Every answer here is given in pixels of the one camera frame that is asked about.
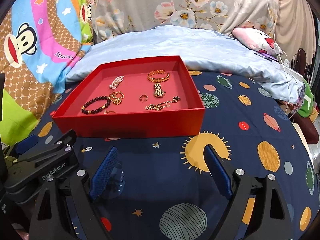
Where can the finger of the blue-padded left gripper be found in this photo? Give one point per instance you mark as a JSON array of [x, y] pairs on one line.
[[26, 144]]

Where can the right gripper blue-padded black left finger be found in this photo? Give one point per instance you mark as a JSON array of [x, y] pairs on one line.
[[51, 218]]

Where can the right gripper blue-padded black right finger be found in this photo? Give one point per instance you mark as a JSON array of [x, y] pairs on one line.
[[270, 218]]

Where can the gold woven bangle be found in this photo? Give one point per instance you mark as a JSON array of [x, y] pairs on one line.
[[158, 76]]

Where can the navy planet print bedsheet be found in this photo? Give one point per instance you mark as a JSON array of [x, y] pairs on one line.
[[162, 187]]

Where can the green garment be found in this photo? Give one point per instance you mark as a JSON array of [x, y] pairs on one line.
[[307, 106]]

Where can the colourful monkey cartoon blanket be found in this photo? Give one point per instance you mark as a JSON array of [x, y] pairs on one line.
[[41, 41]]

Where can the gold hoop earring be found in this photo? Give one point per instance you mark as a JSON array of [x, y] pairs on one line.
[[143, 98]]

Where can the gold wristwatch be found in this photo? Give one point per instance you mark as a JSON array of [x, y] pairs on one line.
[[158, 93]]

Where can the red cardboard box tray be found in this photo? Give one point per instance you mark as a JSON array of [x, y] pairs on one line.
[[179, 113]]

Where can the grey floral bedsheet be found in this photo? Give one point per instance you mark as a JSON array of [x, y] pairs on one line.
[[112, 18]]

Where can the pink white plush pillow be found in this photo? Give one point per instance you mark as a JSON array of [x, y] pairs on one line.
[[256, 40]]

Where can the light blue quilt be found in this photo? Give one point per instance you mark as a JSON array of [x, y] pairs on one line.
[[201, 50]]

